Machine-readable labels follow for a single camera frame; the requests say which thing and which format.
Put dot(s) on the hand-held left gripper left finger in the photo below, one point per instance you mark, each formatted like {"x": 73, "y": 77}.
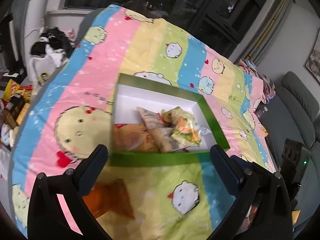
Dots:
{"x": 95, "y": 165}

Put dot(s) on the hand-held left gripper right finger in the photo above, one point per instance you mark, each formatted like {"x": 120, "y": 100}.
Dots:
{"x": 222, "y": 170}

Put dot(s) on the orange snack packet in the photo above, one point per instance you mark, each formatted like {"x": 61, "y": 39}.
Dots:
{"x": 110, "y": 200}

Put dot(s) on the peach snack packet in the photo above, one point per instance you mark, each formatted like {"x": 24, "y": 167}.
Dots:
{"x": 132, "y": 137}

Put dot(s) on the snack packets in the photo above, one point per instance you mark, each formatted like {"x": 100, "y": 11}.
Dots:
{"x": 185, "y": 125}

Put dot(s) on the green cardboard box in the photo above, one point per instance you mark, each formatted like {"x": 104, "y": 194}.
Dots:
{"x": 155, "y": 158}

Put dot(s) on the grey sofa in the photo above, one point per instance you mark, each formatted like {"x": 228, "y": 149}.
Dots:
{"x": 297, "y": 105}

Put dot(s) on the pale plush toy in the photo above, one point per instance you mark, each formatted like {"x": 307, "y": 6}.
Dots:
{"x": 8, "y": 135}

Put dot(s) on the pink clothes pile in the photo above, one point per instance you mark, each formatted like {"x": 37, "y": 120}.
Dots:
{"x": 255, "y": 75}

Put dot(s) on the brown box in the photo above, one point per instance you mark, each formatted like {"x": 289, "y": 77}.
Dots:
{"x": 15, "y": 112}

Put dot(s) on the yellow and red snack bags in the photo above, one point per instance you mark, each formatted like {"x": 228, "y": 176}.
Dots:
{"x": 17, "y": 90}

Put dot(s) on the pastel cartoon printed bed sheet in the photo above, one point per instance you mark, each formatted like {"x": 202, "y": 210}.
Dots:
{"x": 155, "y": 67}

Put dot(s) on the dark clothes pile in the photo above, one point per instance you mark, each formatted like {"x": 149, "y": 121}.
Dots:
{"x": 53, "y": 40}

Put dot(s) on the dark window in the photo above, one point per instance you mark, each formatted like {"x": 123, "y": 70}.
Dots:
{"x": 175, "y": 0}

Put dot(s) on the framed wall picture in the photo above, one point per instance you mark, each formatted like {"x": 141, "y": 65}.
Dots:
{"x": 314, "y": 60}

